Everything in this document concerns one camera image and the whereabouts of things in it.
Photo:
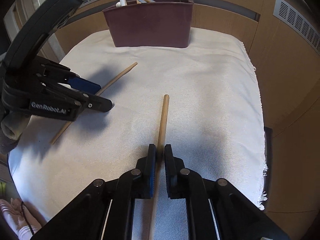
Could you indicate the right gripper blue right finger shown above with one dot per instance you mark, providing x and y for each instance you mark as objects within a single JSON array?
[{"x": 170, "y": 171}]

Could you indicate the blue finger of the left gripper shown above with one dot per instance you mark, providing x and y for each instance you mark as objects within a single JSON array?
[
  {"x": 92, "y": 103},
  {"x": 83, "y": 85}
]

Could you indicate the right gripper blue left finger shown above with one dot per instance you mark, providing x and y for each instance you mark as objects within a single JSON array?
[{"x": 149, "y": 172}]

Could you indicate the cream table cloth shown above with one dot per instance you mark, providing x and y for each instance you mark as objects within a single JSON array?
[{"x": 215, "y": 120}]

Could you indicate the maroon plastic utensil holder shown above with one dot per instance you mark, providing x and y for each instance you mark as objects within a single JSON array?
[{"x": 164, "y": 23}]

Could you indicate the small grey vent grille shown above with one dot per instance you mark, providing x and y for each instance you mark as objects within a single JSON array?
[{"x": 290, "y": 16}]

